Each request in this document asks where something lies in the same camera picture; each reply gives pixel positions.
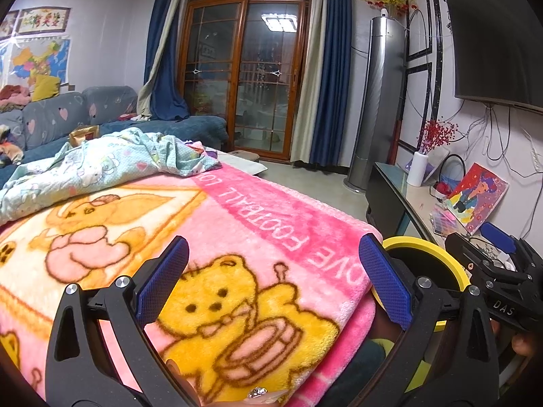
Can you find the wooden glass sliding door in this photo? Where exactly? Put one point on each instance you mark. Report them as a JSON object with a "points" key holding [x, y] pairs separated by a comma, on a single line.
{"points": [[246, 76]]}

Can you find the pile of red clothes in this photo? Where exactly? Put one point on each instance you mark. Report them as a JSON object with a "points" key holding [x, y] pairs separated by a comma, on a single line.
{"points": [[15, 95]]}

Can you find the framed embroidery picture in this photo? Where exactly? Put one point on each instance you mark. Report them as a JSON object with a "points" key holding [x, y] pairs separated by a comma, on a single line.
{"points": [[44, 20], [9, 23]]}

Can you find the white top coffee table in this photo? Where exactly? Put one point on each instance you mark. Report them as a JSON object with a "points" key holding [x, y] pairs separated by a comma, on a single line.
{"points": [[246, 163]]}

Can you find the blue heart patterned sofa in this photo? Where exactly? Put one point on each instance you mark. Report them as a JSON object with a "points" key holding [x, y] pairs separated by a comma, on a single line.
{"points": [[63, 112]]}

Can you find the colourful figure painting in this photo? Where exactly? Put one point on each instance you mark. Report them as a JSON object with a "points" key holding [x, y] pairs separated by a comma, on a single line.
{"points": [[477, 197]]}

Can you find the pink bear printed blanket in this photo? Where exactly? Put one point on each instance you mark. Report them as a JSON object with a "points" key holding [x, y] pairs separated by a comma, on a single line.
{"points": [[254, 229]]}

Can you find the person's left hand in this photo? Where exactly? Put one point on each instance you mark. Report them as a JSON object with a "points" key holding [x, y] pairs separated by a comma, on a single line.
{"points": [[182, 383]]}

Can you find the person's right hand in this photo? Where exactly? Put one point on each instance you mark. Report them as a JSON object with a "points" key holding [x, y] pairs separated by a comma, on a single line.
{"points": [[526, 343]]}

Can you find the red berry branches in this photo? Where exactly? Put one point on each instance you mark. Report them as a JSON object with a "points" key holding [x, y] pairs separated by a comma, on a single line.
{"points": [[437, 135]]}

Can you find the person's dark clothing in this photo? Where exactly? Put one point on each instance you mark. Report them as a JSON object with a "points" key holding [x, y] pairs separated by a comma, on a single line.
{"points": [[356, 373]]}

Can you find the pink pencil box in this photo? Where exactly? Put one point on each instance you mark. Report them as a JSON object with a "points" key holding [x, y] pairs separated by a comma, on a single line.
{"points": [[444, 220]]}

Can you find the silver tower air conditioner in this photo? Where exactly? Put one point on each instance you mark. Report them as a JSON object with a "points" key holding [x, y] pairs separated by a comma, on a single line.
{"points": [[377, 93]]}

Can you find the light blue printed quilt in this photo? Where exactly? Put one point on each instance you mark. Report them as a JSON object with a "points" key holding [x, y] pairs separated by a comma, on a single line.
{"points": [[110, 161]]}

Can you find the blue curtain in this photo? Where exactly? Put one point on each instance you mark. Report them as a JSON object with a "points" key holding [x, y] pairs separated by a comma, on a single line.
{"points": [[333, 72], [167, 59]]}

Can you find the white vase red berries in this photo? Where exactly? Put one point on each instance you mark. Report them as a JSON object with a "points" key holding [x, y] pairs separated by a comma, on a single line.
{"points": [[437, 165]]}

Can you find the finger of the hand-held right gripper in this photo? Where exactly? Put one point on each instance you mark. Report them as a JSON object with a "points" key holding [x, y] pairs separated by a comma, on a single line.
{"points": [[498, 236], [479, 265]]}

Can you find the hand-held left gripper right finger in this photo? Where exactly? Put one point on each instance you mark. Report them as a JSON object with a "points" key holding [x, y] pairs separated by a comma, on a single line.
{"points": [[386, 280]]}

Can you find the country map poster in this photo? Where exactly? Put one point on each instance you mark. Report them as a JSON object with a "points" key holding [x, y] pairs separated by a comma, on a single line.
{"points": [[40, 61]]}

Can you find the black frame wall decoration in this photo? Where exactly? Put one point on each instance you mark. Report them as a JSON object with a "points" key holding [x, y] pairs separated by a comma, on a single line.
{"points": [[424, 59]]}

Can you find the golden gift bag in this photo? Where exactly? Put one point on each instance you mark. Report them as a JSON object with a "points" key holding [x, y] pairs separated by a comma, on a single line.
{"points": [[84, 133]]}

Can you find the yellow round trash bin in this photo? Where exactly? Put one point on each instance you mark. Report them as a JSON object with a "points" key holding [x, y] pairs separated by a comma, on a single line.
{"points": [[424, 254]]}

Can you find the yellow pillow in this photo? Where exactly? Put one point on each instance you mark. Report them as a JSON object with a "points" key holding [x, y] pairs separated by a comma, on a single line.
{"points": [[46, 88]]}

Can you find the beige curtain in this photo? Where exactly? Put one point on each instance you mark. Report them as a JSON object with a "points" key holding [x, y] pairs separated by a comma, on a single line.
{"points": [[314, 72], [159, 76]]}

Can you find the dark glass tv cabinet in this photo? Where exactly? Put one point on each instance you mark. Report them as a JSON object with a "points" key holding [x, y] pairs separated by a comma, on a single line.
{"points": [[390, 199]]}

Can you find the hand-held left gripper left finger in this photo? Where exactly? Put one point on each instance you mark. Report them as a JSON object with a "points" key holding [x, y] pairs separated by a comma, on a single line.
{"points": [[163, 280]]}

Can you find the wall mounted television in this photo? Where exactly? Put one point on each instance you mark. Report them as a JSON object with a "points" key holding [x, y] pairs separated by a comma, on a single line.
{"points": [[496, 38]]}

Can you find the world map poster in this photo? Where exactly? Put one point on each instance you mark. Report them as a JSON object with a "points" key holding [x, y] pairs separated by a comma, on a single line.
{"points": [[3, 61]]}

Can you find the colourful patterned cloth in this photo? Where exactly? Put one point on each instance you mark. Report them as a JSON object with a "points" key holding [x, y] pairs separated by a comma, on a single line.
{"points": [[10, 144]]}

